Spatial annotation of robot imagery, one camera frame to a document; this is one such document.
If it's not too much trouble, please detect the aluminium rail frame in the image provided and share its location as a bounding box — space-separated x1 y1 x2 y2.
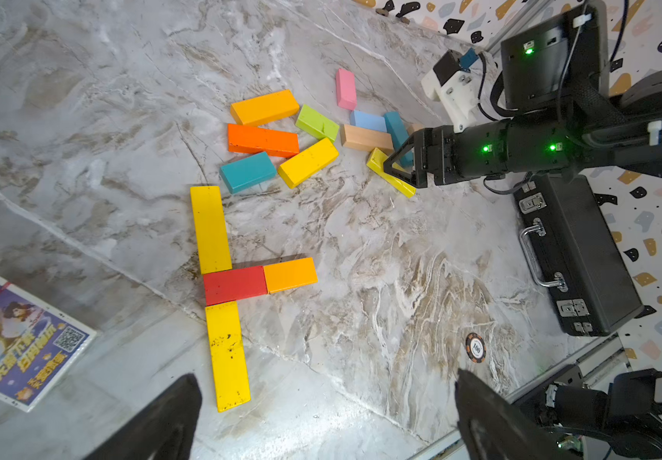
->
411 333 623 459

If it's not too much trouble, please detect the light blue block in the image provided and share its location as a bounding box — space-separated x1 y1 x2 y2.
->
350 110 388 133

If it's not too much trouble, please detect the black case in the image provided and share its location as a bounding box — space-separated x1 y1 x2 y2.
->
514 176 643 337

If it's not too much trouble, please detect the green block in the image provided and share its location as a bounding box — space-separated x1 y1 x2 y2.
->
296 105 340 143

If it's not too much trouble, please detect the small amber block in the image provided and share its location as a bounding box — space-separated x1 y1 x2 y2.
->
263 258 318 293

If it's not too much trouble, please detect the pink block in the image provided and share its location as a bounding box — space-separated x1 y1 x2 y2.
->
336 68 357 111

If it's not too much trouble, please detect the colourful card box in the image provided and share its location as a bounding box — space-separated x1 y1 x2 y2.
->
0 276 97 412

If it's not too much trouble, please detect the teal long block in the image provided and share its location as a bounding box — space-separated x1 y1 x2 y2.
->
384 111 413 168

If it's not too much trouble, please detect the red block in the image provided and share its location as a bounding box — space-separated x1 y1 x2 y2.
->
203 266 269 307

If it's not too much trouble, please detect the poker chip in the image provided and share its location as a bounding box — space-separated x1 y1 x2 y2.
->
465 333 486 363

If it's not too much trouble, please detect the teal short block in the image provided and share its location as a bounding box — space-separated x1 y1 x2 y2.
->
220 151 277 194

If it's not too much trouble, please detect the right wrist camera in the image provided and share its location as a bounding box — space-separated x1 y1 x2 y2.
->
421 50 478 133

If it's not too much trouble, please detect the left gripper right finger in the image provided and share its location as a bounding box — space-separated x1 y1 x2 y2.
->
455 369 572 459

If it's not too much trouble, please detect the tan wooden block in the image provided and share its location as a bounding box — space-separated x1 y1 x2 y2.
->
340 125 394 154

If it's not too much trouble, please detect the lime yellow block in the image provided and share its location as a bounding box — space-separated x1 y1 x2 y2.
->
365 148 418 199

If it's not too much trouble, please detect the beige wooden block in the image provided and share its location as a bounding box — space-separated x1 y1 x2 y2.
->
407 123 424 135

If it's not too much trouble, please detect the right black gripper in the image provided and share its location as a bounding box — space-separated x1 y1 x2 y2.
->
384 111 584 189

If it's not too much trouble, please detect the long yellow block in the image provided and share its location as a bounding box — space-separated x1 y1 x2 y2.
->
190 186 233 275
205 301 251 412

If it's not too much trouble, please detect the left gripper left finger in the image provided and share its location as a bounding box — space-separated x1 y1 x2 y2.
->
87 374 203 459

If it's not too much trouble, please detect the amber orange block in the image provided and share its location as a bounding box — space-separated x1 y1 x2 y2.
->
229 89 300 127

